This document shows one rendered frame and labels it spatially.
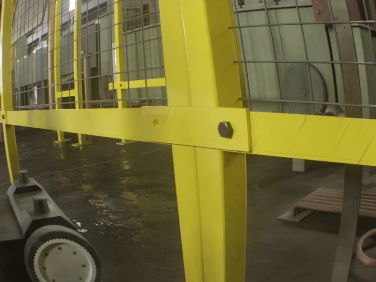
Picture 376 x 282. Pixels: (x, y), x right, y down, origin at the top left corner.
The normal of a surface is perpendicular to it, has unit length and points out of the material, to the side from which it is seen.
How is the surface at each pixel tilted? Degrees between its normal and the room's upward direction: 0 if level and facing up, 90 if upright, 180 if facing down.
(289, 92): 90
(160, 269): 0
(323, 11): 90
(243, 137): 90
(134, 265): 0
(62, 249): 90
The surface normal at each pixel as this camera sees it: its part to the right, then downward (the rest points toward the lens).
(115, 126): -0.77, 0.17
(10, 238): -0.09, -0.98
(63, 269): 0.48, 0.09
